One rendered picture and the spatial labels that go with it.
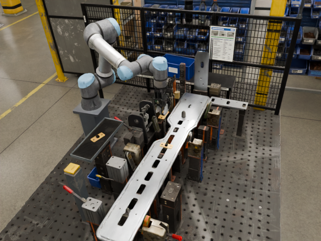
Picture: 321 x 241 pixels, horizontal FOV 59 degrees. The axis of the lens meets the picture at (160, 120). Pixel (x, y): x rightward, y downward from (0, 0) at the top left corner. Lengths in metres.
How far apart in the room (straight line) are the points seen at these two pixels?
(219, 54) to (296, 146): 1.55
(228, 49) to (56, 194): 1.73
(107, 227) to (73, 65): 3.59
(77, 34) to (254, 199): 3.41
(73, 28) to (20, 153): 1.90
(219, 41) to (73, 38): 2.61
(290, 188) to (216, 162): 1.11
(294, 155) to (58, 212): 2.48
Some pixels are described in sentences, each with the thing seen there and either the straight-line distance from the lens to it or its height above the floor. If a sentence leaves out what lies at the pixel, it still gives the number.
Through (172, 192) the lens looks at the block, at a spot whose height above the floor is 1.03.
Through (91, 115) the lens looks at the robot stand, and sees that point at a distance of 2.07.
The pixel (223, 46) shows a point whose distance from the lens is 2.50.
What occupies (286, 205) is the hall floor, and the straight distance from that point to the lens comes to 2.95.
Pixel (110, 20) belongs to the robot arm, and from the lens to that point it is 1.82.
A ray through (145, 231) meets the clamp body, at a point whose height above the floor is 1.05.
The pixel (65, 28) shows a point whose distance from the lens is 4.57.
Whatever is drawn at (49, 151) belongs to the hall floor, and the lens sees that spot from 3.62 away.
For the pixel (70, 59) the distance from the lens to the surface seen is 4.76.
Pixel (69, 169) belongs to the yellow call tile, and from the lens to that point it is 1.59.
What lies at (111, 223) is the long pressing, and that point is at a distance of 1.52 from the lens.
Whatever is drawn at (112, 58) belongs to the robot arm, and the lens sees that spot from 1.56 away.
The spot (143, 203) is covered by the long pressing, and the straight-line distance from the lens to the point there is 1.56.
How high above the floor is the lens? 2.24
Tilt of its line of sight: 37 degrees down
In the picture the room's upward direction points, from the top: 4 degrees counter-clockwise
